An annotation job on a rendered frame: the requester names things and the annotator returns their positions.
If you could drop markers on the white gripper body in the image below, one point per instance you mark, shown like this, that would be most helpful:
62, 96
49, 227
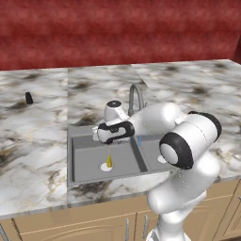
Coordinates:
95, 133

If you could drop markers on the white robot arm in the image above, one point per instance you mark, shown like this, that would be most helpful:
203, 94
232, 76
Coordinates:
175, 191

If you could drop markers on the grey steel double sink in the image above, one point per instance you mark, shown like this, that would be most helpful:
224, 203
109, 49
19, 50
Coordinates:
94, 163

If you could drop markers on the yellow vegetable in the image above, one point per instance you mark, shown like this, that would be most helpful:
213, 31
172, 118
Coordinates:
109, 161

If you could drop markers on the grey curved sink faucet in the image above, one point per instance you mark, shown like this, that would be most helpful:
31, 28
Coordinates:
132, 94

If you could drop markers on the small blue object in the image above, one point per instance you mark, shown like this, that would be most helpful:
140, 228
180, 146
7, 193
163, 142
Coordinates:
139, 141

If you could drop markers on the small black object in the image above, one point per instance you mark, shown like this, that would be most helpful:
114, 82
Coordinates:
28, 98

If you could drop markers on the narrow tan cupboard door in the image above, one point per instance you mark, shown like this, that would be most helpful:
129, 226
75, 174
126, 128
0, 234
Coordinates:
147, 226

